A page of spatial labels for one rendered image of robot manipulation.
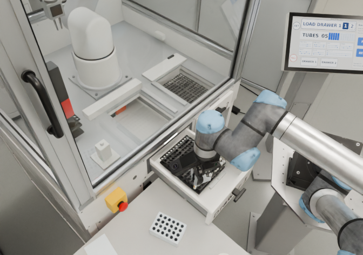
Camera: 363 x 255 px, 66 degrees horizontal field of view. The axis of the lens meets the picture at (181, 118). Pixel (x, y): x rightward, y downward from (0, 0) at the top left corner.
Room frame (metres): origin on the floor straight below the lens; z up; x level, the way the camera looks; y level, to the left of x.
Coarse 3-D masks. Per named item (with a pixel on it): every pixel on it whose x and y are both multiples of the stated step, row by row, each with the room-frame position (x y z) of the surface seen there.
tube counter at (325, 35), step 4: (324, 32) 1.41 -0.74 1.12; (328, 32) 1.41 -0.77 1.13; (332, 32) 1.41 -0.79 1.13; (336, 32) 1.41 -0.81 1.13; (340, 32) 1.41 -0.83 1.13; (324, 36) 1.39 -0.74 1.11; (328, 36) 1.40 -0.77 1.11; (332, 36) 1.40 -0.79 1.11; (336, 36) 1.40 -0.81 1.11; (340, 36) 1.40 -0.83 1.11; (344, 36) 1.40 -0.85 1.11; (348, 36) 1.40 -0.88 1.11; (352, 36) 1.40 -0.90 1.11; (328, 40) 1.38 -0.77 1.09; (332, 40) 1.38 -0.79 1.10; (336, 40) 1.39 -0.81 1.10; (340, 40) 1.39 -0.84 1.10; (344, 40) 1.39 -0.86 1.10; (348, 40) 1.39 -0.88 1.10; (352, 40) 1.39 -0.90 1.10
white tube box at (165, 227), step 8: (160, 216) 0.48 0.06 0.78; (168, 216) 0.47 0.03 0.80; (152, 224) 0.43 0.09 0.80; (160, 224) 0.44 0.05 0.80; (168, 224) 0.44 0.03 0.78; (176, 224) 0.45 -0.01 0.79; (184, 224) 0.44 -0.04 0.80; (152, 232) 0.41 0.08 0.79; (160, 232) 0.40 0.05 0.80; (168, 232) 0.41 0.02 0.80; (176, 232) 0.41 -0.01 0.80; (184, 232) 0.42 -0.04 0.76; (168, 240) 0.38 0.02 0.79; (176, 240) 0.39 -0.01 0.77
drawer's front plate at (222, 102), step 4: (228, 92) 1.09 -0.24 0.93; (232, 92) 1.10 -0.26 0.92; (224, 96) 1.06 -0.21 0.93; (228, 96) 1.07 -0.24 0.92; (220, 100) 1.03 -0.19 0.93; (224, 100) 1.04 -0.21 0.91; (228, 100) 1.08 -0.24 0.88; (216, 104) 1.00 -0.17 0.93; (220, 104) 1.02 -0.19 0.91; (224, 104) 1.05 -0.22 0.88; (228, 104) 1.09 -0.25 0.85; (212, 108) 0.97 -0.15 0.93; (196, 120) 0.89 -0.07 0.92
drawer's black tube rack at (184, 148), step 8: (176, 144) 0.76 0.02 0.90; (184, 144) 0.78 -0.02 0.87; (192, 144) 0.76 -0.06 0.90; (176, 152) 0.71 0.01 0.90; (184, 152) 0.72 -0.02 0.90; (168, 160) 0.67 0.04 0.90; (168, 168) 0.65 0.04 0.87; (176, 176) 0.62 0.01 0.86; (184, 176) 0.60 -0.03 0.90; (216, 176) 0.63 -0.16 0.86; (192, 184) 0.56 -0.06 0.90; (208, 184) 0.59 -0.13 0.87; (200, 192) 0.55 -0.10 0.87
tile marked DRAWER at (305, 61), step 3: (303, 57) 1.32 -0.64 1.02; (306, 57) 1.32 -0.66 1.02; (309, 57) 1.32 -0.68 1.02; (312, 57) 1.32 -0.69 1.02; (315, 57) 1.32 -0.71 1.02; (303, 60) 1.31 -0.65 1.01; (306, 60) 1.31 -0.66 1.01; (309, 60) 1.31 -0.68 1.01; (312, 60) 1.31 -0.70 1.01; (315, 60) 1.31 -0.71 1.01; (300, 63) 1.30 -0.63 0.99; (303, 63) 1.30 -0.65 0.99; (306, 63) 1.30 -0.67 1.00; (309, 63) 1.30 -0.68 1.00; (312, 63) 1.30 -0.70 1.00; (315, 63) 1.30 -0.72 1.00
